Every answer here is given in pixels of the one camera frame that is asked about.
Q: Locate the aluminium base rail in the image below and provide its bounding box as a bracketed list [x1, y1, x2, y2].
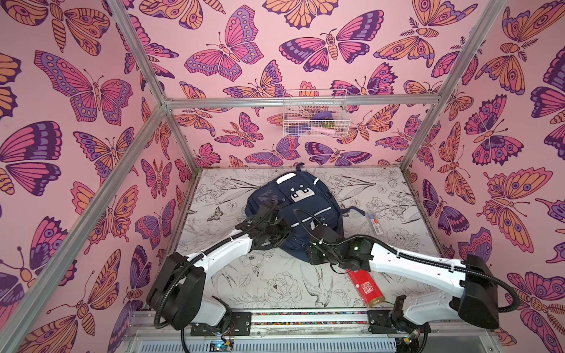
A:
[123, 308, 503, 352]

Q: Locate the red pencil case package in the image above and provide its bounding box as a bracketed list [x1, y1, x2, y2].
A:
[347, 270, 385, 308]

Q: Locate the navy blue backpack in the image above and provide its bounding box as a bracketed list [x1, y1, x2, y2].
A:
[244, 164, 366, 265]

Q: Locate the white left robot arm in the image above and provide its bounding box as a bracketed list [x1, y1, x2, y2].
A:
[147, 202, 291, 334]

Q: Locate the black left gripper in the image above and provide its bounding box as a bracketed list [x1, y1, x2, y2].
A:
[262, 215, 297, 247]

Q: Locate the pink item in basket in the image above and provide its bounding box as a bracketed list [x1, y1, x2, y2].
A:
[309, 126, 337, 138]

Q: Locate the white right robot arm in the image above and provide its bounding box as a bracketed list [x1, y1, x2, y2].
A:
[293, 208, 521, 329]

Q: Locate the purple item in basket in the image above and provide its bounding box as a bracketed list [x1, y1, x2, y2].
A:
[311, 111, 333, 121]

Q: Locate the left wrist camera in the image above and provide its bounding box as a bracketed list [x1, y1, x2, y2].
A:
[235, 204, 279, 232]

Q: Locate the clear pen refill package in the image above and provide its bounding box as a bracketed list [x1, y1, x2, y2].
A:
[366, 212, 385, 237]

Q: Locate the white wire wall basket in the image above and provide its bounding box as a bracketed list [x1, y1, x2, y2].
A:
[281, 90, 351, 139]

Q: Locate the green circuit board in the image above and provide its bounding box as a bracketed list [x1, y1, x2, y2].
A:
[209, 340, 234, 352]

